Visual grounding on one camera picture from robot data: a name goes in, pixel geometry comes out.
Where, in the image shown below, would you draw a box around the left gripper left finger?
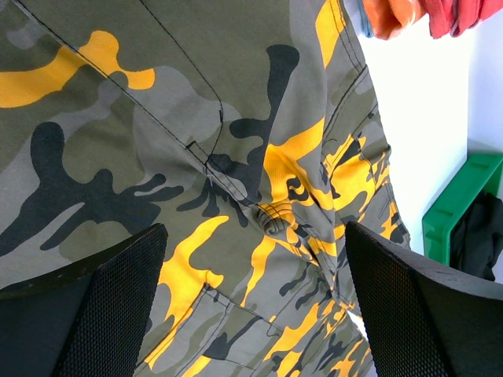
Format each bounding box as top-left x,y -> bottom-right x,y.
1,224 -> 168,376

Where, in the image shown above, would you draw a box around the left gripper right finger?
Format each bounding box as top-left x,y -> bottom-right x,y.
345,221 -> 502,376

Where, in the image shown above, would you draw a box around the black trousers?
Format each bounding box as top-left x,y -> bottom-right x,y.
450,191 -> 502,281

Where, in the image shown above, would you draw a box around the camouflage yellow green trousers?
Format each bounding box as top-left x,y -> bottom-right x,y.
1,1 -> 409,376

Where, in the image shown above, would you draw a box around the red white folded trousers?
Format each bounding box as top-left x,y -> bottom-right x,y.
420,0 -> 502,39

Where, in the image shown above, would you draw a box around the orange folded trousers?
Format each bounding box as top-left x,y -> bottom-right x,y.
363,0 -> 426,40

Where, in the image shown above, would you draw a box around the green plastic tray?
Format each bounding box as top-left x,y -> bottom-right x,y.
422,152 -> 502,265

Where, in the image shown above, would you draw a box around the light blue folded cloth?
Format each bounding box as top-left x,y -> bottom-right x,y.
357,0 -> 374,38

